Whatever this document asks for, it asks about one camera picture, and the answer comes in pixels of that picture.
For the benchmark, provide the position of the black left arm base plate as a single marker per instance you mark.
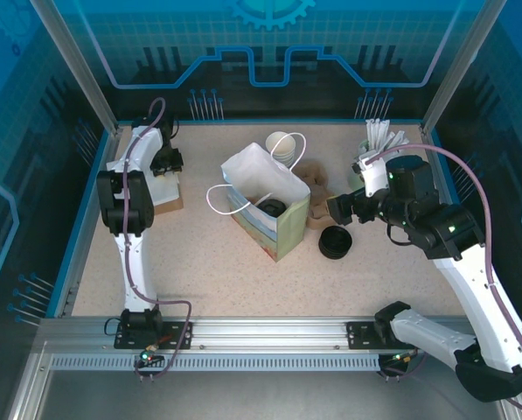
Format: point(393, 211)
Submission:
point(123, 342)

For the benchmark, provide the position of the black plastic cup lid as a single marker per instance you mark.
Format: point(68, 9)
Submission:
point(270, 207)

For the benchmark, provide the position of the aluminium mounting rail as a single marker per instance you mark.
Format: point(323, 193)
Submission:
point(265, 332)

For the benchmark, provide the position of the small circuit board with LED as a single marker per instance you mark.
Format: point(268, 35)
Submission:
point(400, 358)
point(149, 358)

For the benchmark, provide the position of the stack of green paper cups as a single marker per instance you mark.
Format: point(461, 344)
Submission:
point(280, 144)

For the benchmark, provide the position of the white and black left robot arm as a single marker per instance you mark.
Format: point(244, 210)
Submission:
point(134, 262)

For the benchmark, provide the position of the printed paper gift bag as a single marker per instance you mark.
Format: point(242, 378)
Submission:
point(260, 175)

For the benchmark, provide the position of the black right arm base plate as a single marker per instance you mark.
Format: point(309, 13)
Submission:
point(359, 334)

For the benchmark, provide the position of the white wrapped straw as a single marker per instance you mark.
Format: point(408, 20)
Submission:
point(399, 145)
point(376, 133)
point(394, 141)
point(383, 133)
point(370, 135)

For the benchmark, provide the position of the aluminium frame post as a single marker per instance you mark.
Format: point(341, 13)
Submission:
point(85, 74)
point(457, 74)

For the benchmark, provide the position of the stack of black cup lids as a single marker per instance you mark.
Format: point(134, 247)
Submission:
point(337, 242)

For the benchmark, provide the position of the aluminium base frame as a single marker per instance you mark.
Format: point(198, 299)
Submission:
point(265, 394)

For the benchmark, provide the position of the stack of white napkins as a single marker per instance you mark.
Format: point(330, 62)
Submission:
point(164, 188)

